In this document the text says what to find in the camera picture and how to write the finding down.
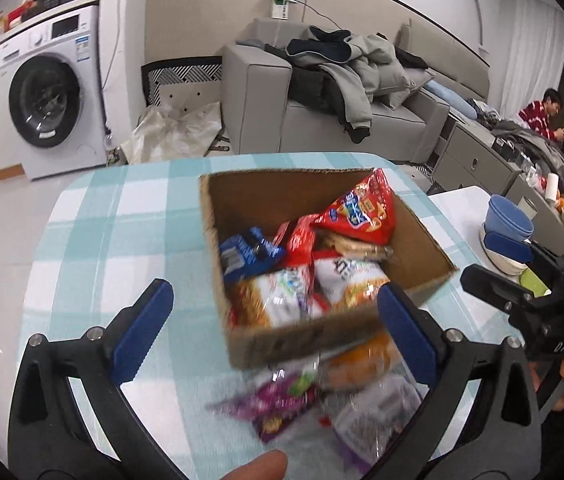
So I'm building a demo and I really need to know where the wall outlet with charger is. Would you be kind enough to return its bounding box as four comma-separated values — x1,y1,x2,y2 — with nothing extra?
267,0,300,21

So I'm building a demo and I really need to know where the white and purple snack packet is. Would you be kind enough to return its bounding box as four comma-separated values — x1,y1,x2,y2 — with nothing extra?
329,375,423,476

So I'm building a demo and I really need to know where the pile of clothes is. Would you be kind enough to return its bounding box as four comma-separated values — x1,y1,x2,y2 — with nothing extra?
264,25,435,143

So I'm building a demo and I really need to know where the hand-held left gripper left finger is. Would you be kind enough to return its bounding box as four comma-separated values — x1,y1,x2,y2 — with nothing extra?
8,279,187,480

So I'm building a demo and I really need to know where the biscuit stick packet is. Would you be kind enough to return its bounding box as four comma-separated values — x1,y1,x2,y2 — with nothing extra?
317,230,393,262

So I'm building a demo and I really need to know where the white washing machine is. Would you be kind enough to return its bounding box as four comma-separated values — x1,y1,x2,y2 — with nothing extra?
0,2,110,181

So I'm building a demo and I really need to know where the fries snack packet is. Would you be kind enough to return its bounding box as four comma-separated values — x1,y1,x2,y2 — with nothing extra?
229,265,315,328

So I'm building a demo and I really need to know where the red cracker packet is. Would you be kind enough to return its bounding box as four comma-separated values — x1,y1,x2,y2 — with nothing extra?
314,167,397,247

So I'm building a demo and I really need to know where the green plate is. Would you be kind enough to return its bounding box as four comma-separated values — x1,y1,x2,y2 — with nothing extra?
519,267,552,298

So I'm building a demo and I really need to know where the white curtain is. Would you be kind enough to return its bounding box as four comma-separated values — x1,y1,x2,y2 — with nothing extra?
502,0,564,116

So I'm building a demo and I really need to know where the blue snack packet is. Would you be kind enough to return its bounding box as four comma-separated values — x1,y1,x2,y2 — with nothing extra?
219,226,287,283

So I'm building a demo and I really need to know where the black patterned stool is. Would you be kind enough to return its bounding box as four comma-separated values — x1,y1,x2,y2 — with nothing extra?
141,57,225,111

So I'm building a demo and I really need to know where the beige plastic bag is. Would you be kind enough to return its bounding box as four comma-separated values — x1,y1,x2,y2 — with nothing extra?
129,102,223,166

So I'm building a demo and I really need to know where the light blue pillow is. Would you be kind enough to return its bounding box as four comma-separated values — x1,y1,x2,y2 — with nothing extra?
424,82,467,111

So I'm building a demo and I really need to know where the grey sofa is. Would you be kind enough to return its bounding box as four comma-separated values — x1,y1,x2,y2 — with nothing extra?
222,17,492,166

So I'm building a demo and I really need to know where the clear orange snack packet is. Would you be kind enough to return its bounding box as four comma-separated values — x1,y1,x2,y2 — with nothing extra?
319,332,405,391

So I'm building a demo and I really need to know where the brown cardboard box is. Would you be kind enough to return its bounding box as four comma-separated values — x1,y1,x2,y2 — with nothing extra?
198,167,458,370

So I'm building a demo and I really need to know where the grey side cabinet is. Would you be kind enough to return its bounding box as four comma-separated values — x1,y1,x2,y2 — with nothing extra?
432,120,522,201

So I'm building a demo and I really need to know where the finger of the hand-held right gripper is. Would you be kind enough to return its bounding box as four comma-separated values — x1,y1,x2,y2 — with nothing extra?
485,231,564,273
460,264,550,333

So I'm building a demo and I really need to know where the white snack packet black print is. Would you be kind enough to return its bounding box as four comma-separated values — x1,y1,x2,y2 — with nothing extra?
312,256,391,313

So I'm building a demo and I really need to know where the red box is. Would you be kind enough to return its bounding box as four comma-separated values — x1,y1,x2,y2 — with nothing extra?
9,2,38,26

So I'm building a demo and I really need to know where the person's left hand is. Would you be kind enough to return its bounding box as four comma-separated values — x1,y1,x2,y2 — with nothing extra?
222,450,289,480

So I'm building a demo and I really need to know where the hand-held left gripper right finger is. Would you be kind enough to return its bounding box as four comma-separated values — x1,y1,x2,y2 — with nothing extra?
362,282,542,480

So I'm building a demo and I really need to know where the white round tray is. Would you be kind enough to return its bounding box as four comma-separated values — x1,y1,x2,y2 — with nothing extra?
479,230,527,276

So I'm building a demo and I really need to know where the stack of blue bowls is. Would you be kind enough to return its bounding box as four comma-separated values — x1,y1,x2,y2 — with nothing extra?
484,195,535,241

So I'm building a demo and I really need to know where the red barcode snack packet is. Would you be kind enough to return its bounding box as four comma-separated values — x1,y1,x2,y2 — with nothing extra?
274,215,320,268

